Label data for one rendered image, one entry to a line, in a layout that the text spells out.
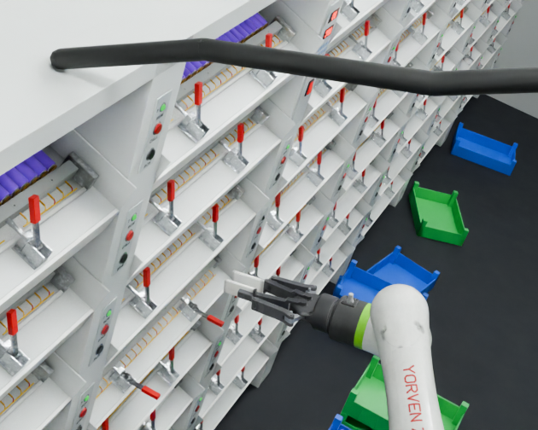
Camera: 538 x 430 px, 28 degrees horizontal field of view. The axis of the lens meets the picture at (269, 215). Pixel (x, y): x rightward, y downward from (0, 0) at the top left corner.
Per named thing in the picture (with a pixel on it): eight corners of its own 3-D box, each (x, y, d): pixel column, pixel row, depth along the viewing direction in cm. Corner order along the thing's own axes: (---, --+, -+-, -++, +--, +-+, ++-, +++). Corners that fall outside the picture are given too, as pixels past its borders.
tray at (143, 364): (223, 292, 239) (246, 267, 234) (72, 455, 190) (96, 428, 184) (158, 230, 239) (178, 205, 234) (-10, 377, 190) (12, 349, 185)
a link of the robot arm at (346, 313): (350, 359, 210) (365, 335, 218) (359, 310, 205) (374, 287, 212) (322, 349, 212) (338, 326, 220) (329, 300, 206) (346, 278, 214)
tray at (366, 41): (380, 53, 275) (414, 14, 267) (288, 137, 226) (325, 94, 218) (323, -1, 276) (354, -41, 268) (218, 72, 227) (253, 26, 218)
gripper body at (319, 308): (345, 290, 215) (302, 276, 218) (330, 310, 208) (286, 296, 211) (340, 321, 218) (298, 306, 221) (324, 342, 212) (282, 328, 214)
